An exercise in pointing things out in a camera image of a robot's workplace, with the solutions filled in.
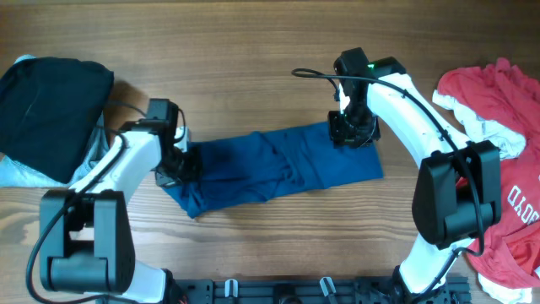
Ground blue polo shirt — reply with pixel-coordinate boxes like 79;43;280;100
166;122;383;218

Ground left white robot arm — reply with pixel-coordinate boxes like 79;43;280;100
25;126;199;303

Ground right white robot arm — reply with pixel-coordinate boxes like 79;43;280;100
328;49;502;303

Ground black folded garment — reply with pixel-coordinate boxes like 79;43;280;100
0;57;115;185

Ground red and white jersey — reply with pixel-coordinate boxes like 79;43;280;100
432;57;539;303

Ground light grey folded garment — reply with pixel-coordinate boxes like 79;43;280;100
0;53;111;188

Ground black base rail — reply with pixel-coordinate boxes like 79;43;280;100
168;276;472;304

